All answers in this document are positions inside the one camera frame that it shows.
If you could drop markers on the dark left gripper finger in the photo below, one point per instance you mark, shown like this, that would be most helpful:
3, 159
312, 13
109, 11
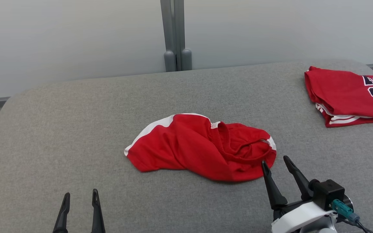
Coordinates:
62, 216
97, 216

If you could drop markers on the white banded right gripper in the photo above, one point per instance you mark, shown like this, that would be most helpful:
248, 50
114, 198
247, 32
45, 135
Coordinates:
299, 216

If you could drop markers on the red and white jersey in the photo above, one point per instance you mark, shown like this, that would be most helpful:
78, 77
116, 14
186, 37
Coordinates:
338, 94

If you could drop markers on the red sleeveless jersey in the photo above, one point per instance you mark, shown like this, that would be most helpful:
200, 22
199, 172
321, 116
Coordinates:
180, 145

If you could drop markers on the black round right gripper motor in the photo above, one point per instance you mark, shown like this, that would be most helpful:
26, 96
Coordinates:
349, 202

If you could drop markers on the grey fabric sofa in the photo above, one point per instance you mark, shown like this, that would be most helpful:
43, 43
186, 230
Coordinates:
76, 129

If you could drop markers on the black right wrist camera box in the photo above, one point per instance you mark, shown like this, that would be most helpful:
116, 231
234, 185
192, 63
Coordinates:
327, 194

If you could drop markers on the grey rounded post foot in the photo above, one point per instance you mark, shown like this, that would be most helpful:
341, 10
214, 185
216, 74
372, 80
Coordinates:
186, 60
169, 61

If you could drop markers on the grey vertical partition post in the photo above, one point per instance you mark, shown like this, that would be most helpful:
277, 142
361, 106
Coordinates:
172, 26

